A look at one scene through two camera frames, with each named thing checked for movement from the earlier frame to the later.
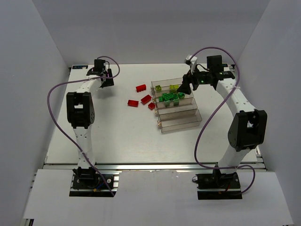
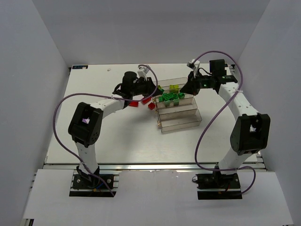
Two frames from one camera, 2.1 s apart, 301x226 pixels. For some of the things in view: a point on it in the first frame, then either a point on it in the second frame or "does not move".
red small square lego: [151, 106] does not move
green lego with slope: [170, 96] does not move
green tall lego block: [181, 95] does not move
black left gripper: [108, 80] -> [147, 86]
